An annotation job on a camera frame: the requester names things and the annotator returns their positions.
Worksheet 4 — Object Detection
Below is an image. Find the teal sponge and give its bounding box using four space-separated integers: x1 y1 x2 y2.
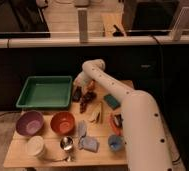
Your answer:
104 94 120 110

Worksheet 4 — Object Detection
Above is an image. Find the orange fruit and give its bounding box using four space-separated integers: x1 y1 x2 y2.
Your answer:
87 80 95 91

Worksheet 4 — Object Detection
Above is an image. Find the purple bowl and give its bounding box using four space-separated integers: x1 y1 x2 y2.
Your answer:
16 111 44 136

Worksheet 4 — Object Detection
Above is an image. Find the orange handled brush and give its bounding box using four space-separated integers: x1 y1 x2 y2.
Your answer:
109 114 122 136

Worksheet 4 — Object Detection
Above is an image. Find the blue cloth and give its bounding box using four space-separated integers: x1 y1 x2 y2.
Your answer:
77 120 99 153

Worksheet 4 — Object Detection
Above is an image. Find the blue small cup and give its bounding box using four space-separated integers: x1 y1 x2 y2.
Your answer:
108 135 123 152

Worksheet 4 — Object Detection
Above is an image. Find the green plastic tray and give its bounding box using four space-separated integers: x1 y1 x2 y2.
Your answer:
16 76 72 109

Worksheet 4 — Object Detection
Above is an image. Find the wooden board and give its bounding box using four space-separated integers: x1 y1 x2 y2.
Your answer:
4 85 127 168

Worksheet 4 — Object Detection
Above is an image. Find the dark grape bunch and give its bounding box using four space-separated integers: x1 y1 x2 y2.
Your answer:
80 92 96 113

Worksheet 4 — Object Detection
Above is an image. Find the white cup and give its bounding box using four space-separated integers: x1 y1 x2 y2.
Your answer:
26 136 45 158

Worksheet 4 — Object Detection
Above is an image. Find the banana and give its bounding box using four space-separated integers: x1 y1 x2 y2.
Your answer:
88 102 102 123

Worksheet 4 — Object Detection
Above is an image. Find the metal measuring cup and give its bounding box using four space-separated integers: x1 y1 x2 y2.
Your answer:
60 136 74 162

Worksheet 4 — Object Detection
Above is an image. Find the orange bowl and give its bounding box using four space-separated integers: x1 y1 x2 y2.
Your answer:
50 112 75 135

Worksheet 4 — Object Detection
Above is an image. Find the black eraser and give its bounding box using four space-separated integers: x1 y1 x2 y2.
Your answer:
72 86 82 102

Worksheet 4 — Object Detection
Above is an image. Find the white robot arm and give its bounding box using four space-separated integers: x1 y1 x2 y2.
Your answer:
75 59 174 171

